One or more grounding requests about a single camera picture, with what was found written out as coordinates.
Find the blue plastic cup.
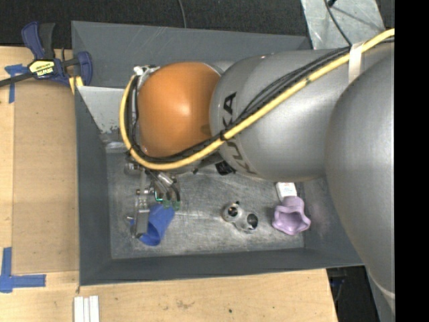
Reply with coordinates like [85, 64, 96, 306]
[129, 203, 176, 247]

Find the clear glass salt shaker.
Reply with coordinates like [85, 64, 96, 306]
[222, 201, 259, 235]

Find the black cylinder on white bracket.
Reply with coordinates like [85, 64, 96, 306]
[215, 161, 236, 176]

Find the small white box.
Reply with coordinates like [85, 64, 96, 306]
[275, 181, 298, 201]

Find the lilac rubber toy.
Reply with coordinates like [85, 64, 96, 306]
[271, 196, 312, 236]

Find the grey metal bin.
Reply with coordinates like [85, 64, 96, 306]
[70, 20, 367, 286]

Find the pale wood flat board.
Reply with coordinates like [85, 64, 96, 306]
[11, 78, 80, 276]

